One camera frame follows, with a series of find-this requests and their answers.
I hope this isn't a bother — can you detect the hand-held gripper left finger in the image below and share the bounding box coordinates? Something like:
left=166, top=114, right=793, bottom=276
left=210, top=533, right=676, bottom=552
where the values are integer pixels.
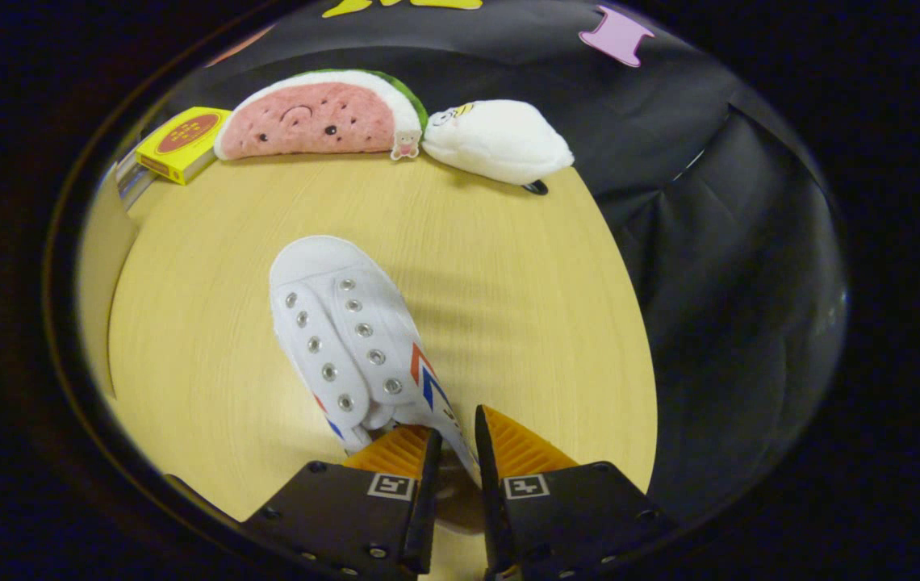
left=242, top=425, right=443, bottom=578

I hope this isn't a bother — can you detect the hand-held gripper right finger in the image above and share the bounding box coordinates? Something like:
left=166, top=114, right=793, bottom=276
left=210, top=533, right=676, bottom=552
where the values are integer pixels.
left=475, top=405, right=675, bottom=581

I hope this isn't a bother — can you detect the white canvas shoe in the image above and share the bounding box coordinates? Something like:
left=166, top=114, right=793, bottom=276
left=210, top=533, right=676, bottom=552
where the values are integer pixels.
left=269, top=235, right=481, bottom=485

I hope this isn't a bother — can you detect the black backdrop cloth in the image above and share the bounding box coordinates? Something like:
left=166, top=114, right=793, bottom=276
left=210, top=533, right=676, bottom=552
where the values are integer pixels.
left=161, top=0, right=848, bottom=525

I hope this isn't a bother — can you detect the white plush toy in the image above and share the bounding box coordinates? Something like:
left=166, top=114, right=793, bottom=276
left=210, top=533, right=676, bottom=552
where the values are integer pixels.
left=422, top=99, right=575, bottom=196

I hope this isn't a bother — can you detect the watermelon slice plush toy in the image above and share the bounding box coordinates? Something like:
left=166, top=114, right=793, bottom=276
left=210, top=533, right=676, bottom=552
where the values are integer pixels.
left=214, top=69, right=429, bottom=161

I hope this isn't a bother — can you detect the blue book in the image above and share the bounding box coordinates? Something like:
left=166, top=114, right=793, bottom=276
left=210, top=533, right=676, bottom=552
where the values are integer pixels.
left=115, top=151, right=156, bottom=211

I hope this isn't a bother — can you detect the yellow book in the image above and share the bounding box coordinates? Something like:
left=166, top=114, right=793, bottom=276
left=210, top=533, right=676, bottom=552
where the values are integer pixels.
left=135, top=107, right=232, bottom=186

